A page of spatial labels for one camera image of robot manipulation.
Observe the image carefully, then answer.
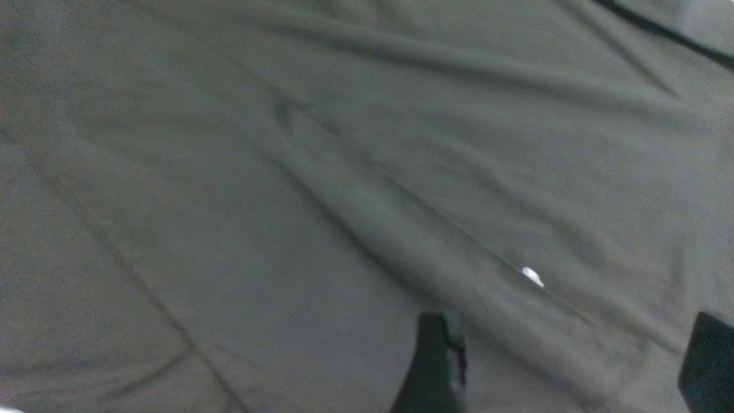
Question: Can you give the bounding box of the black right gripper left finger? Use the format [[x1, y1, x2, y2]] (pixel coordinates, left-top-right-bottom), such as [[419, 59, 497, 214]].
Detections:
[[390, 311, 467, 412]]

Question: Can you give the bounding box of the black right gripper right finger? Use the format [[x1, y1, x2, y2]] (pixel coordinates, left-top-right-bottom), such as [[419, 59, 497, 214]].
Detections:
[[677, 311, 733, 412]]

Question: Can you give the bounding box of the dark gray long-sleeve shirt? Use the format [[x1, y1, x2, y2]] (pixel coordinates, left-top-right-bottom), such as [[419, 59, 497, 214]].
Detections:
[[2, 1, 732, 412]]

